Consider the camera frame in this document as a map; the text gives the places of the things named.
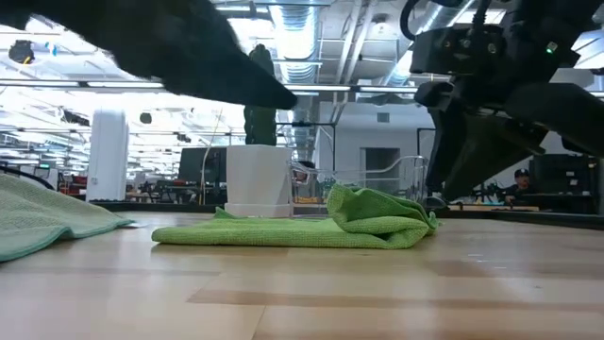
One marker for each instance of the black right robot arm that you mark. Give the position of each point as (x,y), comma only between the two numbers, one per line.
(542,14)

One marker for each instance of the black background cabinet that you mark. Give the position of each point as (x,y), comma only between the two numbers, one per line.
(561,181)

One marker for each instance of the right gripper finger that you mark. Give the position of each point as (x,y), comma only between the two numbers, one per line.
(438,151)
(481,151)

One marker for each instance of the black background robot arm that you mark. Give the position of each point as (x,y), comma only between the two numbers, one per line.
(486,192)

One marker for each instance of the pale green microfiber towel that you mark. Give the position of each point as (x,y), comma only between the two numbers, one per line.
(42,217)

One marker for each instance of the black metal gantry frame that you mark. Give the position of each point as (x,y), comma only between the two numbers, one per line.
(307,124)

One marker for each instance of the smooth silver ventilation duct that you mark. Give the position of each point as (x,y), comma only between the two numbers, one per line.
(398,71)

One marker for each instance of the corrugated silver ventilation duct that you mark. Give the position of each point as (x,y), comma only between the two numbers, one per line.
(296,38)

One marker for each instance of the white pillar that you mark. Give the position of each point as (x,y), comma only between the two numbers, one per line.
(107,151)

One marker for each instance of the round black ceiling fixture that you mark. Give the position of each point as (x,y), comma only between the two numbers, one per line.
(21,51)
(145,118)

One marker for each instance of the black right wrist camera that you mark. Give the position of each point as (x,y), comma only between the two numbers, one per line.
(453,49)

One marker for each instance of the bright green microfiber towel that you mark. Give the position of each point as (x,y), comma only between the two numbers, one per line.
(283,233)

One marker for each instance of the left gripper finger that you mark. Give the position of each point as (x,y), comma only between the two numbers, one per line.
(212,66)

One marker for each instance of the white hexagonal plant pot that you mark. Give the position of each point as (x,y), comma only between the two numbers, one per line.
(258,179)

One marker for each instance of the black background monitor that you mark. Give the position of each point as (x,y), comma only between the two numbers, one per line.
(193,165)

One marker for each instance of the person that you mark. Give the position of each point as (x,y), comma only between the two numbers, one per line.
(519,186)

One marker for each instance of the clear plastic tray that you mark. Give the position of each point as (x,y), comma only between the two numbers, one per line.
(401,175)

